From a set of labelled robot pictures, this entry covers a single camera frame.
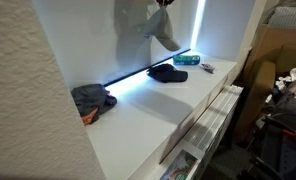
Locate white ribbed radiator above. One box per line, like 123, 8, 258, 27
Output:
182, 84, 244, 159

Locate small crumpled wrapper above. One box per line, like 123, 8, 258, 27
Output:
199, 62, 217, 74

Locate light gray hat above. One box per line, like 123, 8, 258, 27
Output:
142, 4, 182, 52

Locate teal tissue pack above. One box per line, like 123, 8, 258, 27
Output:
172, 54, 202, 66

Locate dark gray and orange hat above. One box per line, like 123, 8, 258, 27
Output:
70, 83, 118, 126

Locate black light strip rail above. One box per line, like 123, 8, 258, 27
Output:
102, 48, 192, 88

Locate white crumpled cloth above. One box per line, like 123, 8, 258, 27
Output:
275, 66, 296, 92

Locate brown cardboard box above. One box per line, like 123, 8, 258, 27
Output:
233, 23, 296, 143

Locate navy cap with yellow embroidery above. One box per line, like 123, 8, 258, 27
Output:
146, 63, 189, 84

